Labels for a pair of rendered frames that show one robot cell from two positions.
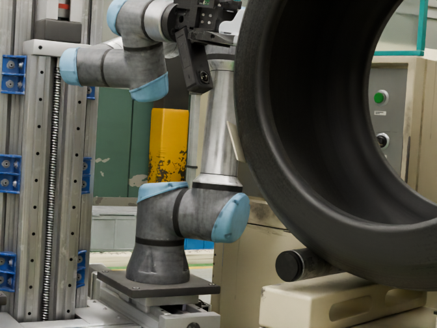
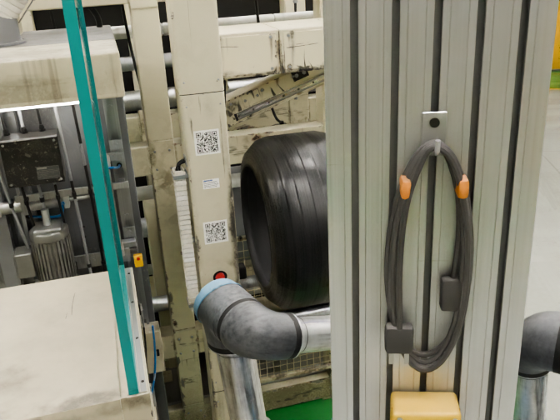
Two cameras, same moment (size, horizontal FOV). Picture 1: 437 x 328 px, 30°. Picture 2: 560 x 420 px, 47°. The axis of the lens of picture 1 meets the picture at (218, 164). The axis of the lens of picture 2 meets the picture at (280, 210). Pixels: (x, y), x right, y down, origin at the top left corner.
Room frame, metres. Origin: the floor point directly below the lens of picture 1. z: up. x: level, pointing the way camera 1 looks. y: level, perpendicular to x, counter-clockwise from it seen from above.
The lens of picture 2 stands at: (2.81, 0.78, 2.03)
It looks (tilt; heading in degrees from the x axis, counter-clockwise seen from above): 22 degrees down; 215
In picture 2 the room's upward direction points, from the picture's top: 3 degrees counter-clockwise
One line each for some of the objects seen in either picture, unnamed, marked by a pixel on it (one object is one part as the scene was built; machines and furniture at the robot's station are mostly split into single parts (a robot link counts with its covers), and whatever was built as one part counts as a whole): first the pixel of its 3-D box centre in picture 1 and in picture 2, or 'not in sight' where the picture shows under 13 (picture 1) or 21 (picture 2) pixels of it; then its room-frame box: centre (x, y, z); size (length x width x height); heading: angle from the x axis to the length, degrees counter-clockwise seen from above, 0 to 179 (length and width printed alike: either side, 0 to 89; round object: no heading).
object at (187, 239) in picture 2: not in sight; (187, 240); (1.48, -0.51, 1.19); 0.05 x 0.04 x 0.48; 49
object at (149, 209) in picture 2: not in sight; (161, 281); (0.96, -1.22, 0.61); 0.33 x 0.06 x 0.86; 49
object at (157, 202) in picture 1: (164, 208); not in sight; (1.91, 0.12, 0.88); 0.13 x 0.12 x 0.14; 65
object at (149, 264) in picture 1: (158, 257); not in sight; (1.92, 0.13, 0.77); 0.15 x 0.15 x 0.10
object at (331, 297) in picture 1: (350, 297); not in sight; (1.28, -0.22, 0.83); 0.36 x 0.09 x 0.06; 139
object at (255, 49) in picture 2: not in sight; (291, 46); (0.90, -0.47, 1.71); 0.61 x 0.25 x 0.15; 139
